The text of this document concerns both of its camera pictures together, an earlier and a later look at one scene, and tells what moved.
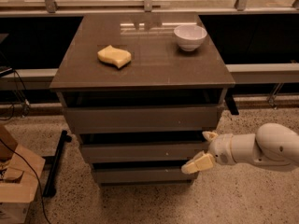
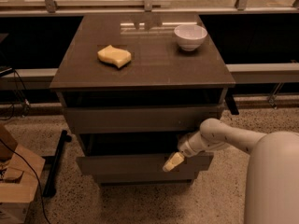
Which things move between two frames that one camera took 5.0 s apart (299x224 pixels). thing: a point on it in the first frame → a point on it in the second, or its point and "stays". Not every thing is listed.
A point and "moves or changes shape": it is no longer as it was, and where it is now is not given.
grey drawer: (141, 152) moves or changes shape
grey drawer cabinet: (141, 90) stays
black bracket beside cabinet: (230, 103) stays
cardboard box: (18, 180) stays
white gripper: (220, 149) → (186, 147)
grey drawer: (107, 119) stays
